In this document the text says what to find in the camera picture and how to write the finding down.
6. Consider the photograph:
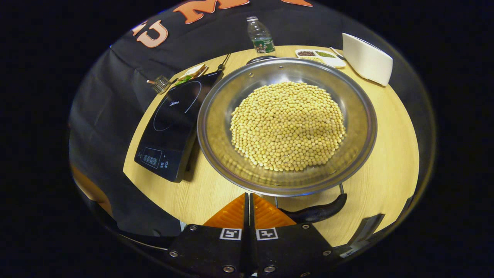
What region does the steel pot with black handles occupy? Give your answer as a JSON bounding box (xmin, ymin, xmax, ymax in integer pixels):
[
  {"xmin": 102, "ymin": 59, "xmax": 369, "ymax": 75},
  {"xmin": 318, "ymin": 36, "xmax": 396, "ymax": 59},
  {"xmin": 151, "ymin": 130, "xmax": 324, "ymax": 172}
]
[{"xmin": 197, "ymin": 55, "xmax": 378, "ymax": 225}]

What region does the dark grey bar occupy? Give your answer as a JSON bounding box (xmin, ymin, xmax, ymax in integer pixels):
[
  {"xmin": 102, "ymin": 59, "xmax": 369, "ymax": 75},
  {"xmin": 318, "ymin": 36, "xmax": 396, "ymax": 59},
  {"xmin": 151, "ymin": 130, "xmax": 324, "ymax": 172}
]
[{"xmin": 340, "ymin": 214, "xmax": 386, "ymax": 258}]

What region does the white divided bean dish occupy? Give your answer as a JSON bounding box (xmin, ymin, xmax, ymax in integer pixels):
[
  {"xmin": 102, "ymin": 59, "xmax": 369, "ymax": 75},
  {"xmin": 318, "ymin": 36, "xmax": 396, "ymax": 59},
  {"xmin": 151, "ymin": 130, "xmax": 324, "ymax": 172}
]
[{"xmin": 295, "ymin": 49, "xmax": 347, "ymax": 69}]

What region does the sandwich with lettuce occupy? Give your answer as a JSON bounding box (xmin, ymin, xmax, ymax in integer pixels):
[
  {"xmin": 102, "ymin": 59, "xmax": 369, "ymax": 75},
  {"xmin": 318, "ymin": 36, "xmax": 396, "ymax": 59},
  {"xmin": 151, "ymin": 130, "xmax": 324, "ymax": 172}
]
[{"xmin": 174, "ymin": 64, "xmax": 207, "ymax": 85}]

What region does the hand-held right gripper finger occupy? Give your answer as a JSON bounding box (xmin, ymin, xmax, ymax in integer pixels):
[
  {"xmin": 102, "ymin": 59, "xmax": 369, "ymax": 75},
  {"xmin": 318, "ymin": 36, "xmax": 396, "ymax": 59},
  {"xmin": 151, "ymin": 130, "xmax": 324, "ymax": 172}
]
[
  {"xmin": 249, "ymin": 193, "xmax": 341, "ymax": 277},
  {"xmin": 166, "ymin": 193, "xmax": 250, "ymax": 277}
]

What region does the pile of yellow soybeans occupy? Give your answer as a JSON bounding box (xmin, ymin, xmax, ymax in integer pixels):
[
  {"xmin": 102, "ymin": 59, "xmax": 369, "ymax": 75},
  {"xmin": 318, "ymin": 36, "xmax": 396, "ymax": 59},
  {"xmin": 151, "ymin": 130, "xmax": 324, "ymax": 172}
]
[{"xmin": 230, "ymin": 81, "xmax": 347, "ymax": 172}]

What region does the clear plastic water bottle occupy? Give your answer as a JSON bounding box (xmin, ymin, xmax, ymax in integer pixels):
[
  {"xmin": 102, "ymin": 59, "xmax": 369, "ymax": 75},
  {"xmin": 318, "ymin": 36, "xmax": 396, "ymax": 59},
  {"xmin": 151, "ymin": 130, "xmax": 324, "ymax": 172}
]
[{"xmin": 247, "ymin": 16, "xmax": 276, "ymax": 54}]

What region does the white toaster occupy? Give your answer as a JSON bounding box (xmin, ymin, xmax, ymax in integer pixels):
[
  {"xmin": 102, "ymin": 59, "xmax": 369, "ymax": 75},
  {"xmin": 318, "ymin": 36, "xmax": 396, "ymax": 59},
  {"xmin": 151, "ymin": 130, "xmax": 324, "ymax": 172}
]
[{"xmin": 342, "ymin": 33, "xmax": 393, "ymax": 86}]

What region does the black backdrop cloth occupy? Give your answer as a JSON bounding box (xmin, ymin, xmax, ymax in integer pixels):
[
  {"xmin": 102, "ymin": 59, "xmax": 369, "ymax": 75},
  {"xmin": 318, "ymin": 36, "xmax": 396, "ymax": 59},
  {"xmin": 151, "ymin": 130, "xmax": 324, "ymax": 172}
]
[{"xmin": 69, "ymin": 0, "xmax": 425, "ymax": 237}]

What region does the black induction cooktop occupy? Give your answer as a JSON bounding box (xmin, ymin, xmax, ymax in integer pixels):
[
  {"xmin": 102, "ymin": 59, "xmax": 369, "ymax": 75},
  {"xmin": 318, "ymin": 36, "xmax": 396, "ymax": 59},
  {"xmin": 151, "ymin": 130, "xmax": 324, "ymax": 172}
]
[{"xmin": 134, "ymin": 70, "xmax": 223, "ymax": 183}]

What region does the small metal wire basket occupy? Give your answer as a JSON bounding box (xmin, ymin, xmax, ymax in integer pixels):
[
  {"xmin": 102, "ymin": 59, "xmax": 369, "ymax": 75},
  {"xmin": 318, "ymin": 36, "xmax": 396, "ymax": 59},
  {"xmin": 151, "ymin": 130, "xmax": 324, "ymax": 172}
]
[{"xmin": 147, "ymin": 75, "xmax": 171, "ymax": 94}]

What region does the small white plate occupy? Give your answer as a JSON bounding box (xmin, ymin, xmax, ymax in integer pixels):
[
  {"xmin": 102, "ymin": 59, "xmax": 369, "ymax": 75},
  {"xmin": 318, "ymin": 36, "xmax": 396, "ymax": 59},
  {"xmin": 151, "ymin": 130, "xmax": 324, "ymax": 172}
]
[{"xmin": 174, "ymin": 65, "xmax": 209, "ymax": 86}]

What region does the black power cable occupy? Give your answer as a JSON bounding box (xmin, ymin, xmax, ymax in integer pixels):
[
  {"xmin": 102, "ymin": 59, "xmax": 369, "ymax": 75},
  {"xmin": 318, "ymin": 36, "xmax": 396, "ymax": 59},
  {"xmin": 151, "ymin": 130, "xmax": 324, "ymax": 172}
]
[{"xmin": 216, "ymin": 53, "xmax": 231, "ymax": 72}]

